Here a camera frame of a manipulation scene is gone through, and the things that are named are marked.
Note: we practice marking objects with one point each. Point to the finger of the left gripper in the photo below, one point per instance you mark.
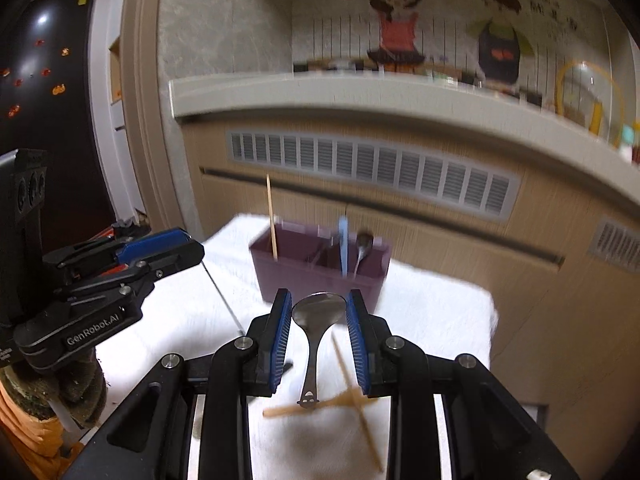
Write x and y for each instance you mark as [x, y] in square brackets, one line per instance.
[88, 259]
[163, 254]

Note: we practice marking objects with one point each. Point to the grey ventilation grille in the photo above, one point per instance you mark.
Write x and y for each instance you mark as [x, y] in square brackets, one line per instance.
[450, 181]

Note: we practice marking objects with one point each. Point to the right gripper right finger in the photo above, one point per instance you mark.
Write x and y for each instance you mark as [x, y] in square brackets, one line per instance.
[440, 409]

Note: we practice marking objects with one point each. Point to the maroon plastic utensil bin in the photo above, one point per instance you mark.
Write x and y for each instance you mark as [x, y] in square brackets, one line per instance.
[307, 259]

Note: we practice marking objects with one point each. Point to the blue plastic spoon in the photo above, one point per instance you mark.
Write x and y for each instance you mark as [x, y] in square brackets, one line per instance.
[343, 235]

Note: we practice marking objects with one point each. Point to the grey kitchen countertop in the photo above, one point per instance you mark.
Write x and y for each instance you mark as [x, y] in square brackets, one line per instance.
[411, 97]

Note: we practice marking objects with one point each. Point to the wooden spoon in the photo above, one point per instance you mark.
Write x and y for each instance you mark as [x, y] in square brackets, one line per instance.
[342, 400]

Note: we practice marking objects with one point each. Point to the black handled ladle spoon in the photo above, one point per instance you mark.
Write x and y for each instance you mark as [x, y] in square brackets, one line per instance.
[315, 314]

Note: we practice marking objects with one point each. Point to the glass pot lid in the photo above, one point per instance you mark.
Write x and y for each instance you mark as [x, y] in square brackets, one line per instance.
[587, 95]

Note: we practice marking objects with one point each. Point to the wooden chopstick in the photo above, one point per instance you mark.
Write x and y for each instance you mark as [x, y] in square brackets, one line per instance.
[357, 400]
[271, 217]

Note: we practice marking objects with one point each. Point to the small dark metal spoon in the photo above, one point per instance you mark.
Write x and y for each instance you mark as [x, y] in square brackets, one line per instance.
[364, 244]

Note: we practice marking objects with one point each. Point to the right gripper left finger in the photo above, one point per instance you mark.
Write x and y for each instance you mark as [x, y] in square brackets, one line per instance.
[148, 436]

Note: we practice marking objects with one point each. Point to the small grey vent grille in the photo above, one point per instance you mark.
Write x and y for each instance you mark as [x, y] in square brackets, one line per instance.
[616, 244]

